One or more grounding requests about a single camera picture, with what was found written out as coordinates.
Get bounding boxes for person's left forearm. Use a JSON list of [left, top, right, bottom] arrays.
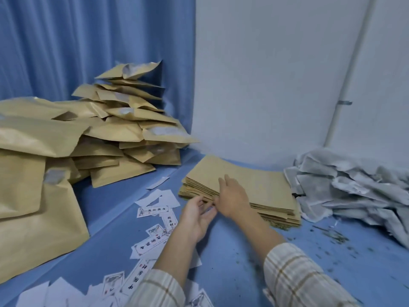
[[124, 230, 205, 307]]

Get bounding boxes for stack of kraft pouches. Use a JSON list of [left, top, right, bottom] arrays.
[[178, 155, 302, 230]]

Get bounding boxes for pile of white tea bags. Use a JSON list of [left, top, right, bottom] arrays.
[[283, 148, 409, 250]]

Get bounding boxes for white wall pipe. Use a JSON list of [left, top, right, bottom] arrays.
[[323, 0, 379, 148]]

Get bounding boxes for pile of kraft pouches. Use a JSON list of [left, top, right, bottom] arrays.
[[0, 60, 200, 284]]

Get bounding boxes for blue table cover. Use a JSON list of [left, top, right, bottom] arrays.
[[0, 147, 409, 307]]

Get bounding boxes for person's right hand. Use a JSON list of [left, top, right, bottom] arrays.
[[213, 174, 256, 222]]

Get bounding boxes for blue curtain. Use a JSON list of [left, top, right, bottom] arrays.
[[0, 0, 196, 151]]

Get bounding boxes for white paper labels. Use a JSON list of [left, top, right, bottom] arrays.
[[16, 177, 215, 307]]

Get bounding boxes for person's left hand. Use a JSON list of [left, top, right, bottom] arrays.
[[178, 194, 219, 244]]

